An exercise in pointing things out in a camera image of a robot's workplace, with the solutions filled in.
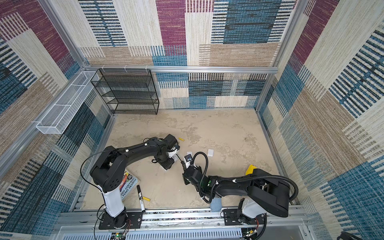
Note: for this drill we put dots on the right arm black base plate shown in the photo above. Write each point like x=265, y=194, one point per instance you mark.
x=233, y=217

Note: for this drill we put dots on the black yellow handled screwdriver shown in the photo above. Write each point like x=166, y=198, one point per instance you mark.
x=182, y=162

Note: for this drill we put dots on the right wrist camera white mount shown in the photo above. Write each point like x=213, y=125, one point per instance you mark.
x=188, y=159

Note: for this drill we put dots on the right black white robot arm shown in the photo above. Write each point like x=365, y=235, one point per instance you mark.
x=263, y=192

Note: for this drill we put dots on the colourful paperback book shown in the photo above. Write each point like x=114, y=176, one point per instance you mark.
x=128, y=184

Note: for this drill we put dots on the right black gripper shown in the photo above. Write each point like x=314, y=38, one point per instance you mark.
x=186, y=180

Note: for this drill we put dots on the white wire mesh basket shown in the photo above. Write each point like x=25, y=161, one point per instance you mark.
x=59, y=116

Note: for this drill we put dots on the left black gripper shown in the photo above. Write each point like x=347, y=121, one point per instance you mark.
x=168, y=166

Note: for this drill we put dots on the black marker pen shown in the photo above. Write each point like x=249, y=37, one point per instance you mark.
x=141, y=199

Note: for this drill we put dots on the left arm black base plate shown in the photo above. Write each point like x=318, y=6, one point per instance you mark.
x=132, y=220

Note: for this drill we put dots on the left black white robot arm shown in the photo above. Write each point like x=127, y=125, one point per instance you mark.
x=109, y=170

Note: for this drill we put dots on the white remote with green buttons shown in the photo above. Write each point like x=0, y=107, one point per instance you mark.
x=174, y=154

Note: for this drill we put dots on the blue grey fabric case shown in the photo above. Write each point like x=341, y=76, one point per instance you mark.
x=216, y=204

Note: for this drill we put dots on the black wire shelf rack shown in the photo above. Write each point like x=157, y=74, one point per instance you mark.
x=127, y=91

